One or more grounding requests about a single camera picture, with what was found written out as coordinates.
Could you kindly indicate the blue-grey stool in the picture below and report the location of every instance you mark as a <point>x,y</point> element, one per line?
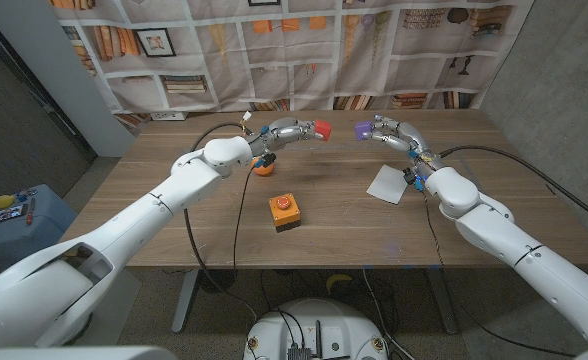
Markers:
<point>24,240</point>

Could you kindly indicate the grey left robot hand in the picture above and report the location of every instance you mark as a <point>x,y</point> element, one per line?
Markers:
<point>289,132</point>

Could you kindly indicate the white paper sheet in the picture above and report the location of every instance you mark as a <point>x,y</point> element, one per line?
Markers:
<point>388,184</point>

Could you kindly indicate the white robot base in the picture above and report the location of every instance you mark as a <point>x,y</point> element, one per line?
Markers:
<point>314,320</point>

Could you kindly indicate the yellow object under table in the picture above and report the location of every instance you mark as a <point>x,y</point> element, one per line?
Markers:
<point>339,280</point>

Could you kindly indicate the red pen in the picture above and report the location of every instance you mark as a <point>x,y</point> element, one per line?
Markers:
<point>30,211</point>

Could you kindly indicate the black round object under table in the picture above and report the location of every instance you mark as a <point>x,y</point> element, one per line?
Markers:
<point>217,280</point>

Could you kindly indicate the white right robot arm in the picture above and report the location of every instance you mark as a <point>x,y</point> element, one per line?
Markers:
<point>499,235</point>

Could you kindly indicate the printed bookshelf backdrop cloth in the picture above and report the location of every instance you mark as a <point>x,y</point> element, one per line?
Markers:
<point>274,65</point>

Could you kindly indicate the orange ball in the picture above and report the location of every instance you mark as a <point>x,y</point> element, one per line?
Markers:
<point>263,171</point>

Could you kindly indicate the white power strip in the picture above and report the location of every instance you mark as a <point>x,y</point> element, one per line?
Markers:
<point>169,116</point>

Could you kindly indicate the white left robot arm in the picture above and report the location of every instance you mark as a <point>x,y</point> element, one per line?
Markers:
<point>174,185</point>

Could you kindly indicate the grey table leg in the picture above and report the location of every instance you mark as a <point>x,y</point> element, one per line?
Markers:
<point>184,305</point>
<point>444,305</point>

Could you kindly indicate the yellow toy on stool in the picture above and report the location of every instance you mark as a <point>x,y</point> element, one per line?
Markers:
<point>3,201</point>

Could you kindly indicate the purple magnetic block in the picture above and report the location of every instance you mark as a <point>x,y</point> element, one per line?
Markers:
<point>363,131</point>

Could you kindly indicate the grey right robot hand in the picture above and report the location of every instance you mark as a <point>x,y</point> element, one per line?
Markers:
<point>404,137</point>

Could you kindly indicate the red magnetic block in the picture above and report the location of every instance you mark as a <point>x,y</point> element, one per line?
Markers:
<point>323,130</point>

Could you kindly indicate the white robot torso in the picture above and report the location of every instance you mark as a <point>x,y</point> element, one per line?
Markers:
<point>74,354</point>

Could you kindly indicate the orange emergency stop button box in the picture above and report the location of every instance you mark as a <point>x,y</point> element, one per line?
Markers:
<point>284,212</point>

